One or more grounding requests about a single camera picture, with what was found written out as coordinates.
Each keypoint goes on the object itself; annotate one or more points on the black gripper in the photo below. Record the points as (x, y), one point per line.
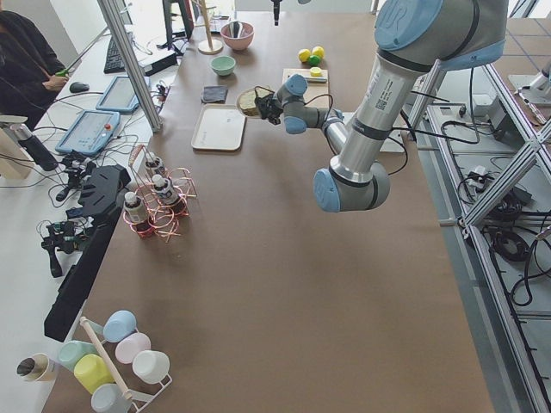
(268, 107)
(275, 9)

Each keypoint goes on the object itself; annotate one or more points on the white round plate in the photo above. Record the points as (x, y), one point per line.
(254, 102)

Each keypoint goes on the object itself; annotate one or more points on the bread slice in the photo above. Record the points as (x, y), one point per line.
(246, 101)

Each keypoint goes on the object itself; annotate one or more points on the cream rabbit tray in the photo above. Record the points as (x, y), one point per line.
(220, 127)

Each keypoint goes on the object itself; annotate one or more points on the pink bowl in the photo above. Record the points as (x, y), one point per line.
(237, 35)

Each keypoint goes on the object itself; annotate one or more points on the grey folded cloth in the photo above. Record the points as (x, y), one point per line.
(214, 94)

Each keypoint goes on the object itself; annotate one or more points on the green bowl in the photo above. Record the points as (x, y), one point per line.
(223, 65)

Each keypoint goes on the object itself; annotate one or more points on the bamboo cutting board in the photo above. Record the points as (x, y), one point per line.
(317, 94)

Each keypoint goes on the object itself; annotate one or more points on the upper yellow lemon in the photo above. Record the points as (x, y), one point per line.
(304, 55)

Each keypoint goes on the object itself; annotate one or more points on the yellow lemon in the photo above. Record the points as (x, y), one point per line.
(304, 55)
(318, 51)

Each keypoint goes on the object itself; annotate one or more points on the halved lemon slice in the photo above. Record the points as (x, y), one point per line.
(316, 72)

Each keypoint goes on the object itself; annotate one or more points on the lower yellow lemon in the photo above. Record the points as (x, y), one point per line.
(318, 51)

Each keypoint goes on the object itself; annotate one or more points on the green lime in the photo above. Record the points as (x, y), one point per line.
(313, 60)

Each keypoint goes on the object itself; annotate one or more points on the wooden stand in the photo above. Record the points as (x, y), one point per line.
(209, 46)

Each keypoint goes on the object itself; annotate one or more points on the upper tea bottle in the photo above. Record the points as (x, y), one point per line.
(154, 166)

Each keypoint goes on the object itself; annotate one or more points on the tea bottle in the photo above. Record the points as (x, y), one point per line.
(154, 166)
(164, 190)
(137, 214)

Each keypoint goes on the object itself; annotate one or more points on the lower left tea bottle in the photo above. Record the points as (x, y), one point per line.
(164, 190)

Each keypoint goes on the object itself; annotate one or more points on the far blue teach pendant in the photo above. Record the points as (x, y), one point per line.
(119, 96)

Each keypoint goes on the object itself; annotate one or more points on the blue teach pendant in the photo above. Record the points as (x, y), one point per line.
(119, 96)
(89, 133)

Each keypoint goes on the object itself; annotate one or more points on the black keyboard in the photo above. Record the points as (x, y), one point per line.
(113, 61)

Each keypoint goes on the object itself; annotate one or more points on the lower right tea bottle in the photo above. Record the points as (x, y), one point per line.
(137, 214)

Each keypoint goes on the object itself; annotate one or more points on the near blue teach pendant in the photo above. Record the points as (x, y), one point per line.
(89, 133)

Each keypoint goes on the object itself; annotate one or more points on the black computer mouse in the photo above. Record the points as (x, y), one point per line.
(79, 87)

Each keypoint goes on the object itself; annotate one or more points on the person in black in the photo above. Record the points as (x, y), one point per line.
(30, 69)

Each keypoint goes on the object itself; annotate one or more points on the pink cup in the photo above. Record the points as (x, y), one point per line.
(128, 348)

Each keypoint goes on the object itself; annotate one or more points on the white cup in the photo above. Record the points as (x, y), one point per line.
(151, 366)

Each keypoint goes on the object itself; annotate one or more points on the mint green cup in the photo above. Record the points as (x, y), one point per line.
(73, 351)

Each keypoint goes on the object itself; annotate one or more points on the yellow cup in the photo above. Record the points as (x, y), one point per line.
(92, 372)

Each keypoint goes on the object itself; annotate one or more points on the white cup rack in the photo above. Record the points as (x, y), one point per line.
(132, 387)

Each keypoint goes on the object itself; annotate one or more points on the grey blue cup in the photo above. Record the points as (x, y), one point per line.
(108, 398)

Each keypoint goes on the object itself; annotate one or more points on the beige steel tumbler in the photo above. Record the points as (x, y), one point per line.
(38, 367)

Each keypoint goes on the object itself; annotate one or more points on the aluminium frame post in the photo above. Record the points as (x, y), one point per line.
(117, 29)

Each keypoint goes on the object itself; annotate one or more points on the copper wire bottle rack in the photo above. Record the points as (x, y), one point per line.
(165, 220)

